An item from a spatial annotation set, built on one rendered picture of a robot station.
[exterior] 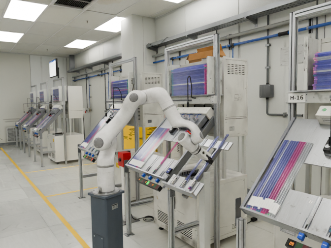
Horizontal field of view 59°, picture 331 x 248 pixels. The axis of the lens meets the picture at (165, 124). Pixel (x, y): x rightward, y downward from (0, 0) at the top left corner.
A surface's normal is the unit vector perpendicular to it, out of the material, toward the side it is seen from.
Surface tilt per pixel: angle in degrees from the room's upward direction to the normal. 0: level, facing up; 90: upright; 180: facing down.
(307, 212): 45
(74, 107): 90
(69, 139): 90
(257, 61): 90
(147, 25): 90
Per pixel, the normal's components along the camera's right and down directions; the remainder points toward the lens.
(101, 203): -0.58, 0.07
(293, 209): -0.59, -0.67
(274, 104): -0.83, 0.06
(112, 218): 0.81, 0.04
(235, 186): 0.57, 0.05
